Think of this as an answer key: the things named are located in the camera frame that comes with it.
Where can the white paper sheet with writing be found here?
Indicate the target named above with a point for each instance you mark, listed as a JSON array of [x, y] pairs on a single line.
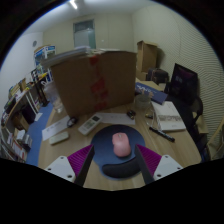
[[53, 129]]

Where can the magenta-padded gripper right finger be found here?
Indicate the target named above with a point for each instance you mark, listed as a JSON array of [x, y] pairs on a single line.
[[165, 165]]

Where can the black floor stand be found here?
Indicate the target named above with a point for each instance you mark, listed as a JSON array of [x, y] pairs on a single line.
[[40, 88]]

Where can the blue and white cabinet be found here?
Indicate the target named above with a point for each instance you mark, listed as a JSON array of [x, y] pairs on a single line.
[[43, 53]]

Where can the shelf unit with books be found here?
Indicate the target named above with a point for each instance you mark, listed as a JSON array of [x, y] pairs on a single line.
[[13, 140]]

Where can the white remote with display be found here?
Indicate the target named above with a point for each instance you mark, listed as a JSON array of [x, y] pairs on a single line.
[[89, 125]]

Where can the window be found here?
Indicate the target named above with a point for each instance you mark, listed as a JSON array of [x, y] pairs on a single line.
[[84, 33]]

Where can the large cardboard box red tape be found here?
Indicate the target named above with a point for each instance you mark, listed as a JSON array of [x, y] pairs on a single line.
[[76, 86]]

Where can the black marker pen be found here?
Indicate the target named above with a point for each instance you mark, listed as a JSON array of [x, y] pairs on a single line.
[[161, 134]]

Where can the long wooden wall desk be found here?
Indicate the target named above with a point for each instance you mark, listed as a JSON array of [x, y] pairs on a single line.
[[20, 96]]

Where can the round wall clock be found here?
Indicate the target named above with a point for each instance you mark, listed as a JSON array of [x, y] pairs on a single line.
[[34, 43]]

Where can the black binder clip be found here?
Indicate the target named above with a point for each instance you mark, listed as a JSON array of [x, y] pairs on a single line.
[[131, 114]]

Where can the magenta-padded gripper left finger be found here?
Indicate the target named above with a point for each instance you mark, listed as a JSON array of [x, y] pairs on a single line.
[[61, 165]]

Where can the clear glass jar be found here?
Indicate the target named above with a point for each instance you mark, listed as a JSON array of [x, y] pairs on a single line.
[[55, 96]]

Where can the open white book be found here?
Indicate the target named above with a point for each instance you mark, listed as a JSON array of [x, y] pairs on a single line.
[[168, 116]]

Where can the black chair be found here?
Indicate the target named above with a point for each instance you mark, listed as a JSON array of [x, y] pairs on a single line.
[[197, 110]]

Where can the plain white paper sheet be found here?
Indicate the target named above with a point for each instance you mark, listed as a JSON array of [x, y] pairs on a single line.
[[115, 118]]

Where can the blue mouse pad black rest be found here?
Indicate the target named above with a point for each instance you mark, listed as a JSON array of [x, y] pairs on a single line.
[[103, 143]]

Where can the clear plastic cup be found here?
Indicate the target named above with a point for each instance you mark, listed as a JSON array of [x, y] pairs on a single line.
[[142, 101]]

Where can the blue book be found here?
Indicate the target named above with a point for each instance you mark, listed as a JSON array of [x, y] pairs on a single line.
[[156, 95]]

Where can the dark monitor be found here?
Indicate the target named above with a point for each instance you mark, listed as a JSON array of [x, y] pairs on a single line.
[[183, 83]]

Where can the pink computer mouse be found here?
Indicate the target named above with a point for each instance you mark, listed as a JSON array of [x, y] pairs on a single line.
[[121, 145]]

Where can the dark bag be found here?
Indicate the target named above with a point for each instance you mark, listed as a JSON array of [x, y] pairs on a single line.
[[157, 76]]

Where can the ceiling light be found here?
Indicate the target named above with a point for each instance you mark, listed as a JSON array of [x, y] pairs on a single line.
[[73, 4]]

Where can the tall open cardboard box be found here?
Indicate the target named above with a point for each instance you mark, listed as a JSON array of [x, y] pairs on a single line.
[[146, 56]]

